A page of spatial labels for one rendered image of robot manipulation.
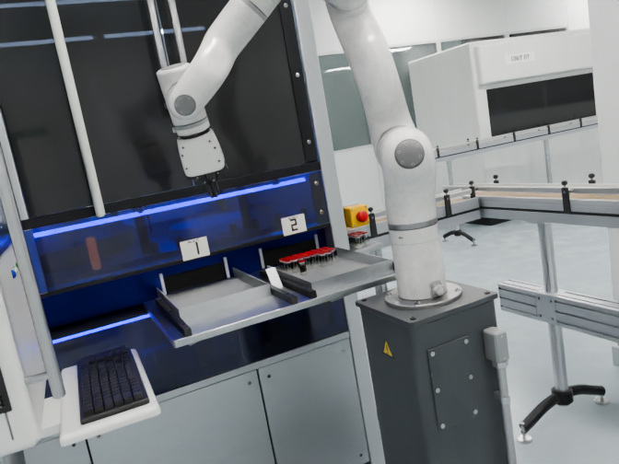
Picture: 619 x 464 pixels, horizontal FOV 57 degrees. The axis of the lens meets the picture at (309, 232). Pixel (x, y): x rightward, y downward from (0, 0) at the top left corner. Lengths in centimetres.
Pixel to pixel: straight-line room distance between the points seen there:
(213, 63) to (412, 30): 672
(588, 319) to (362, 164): 534
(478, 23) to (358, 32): 731
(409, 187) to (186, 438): 110
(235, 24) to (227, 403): 118
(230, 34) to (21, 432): 93
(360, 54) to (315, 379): 115
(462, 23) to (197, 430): 727
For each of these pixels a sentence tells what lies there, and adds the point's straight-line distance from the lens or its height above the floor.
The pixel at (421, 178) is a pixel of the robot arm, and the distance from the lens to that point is 130.
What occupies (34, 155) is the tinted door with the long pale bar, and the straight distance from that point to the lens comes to 175.
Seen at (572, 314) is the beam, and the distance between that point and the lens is 233.
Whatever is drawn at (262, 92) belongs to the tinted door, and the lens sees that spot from 189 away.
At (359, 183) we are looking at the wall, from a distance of 731.
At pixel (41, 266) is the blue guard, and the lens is 176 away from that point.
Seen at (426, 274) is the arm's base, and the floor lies 93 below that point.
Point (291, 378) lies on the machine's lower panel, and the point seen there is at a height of 50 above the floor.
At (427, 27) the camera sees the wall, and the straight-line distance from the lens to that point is 812.
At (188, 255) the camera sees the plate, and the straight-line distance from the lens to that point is 180.
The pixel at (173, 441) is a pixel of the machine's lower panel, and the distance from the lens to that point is 195.
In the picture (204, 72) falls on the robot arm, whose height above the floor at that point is 147.
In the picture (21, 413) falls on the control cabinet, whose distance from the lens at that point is 127.
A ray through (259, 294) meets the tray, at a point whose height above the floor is 89.
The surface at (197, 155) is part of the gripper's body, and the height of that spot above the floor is 130.
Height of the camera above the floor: 130
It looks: 10 degrees down
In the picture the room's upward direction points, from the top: 10 degrees counter-clockwise
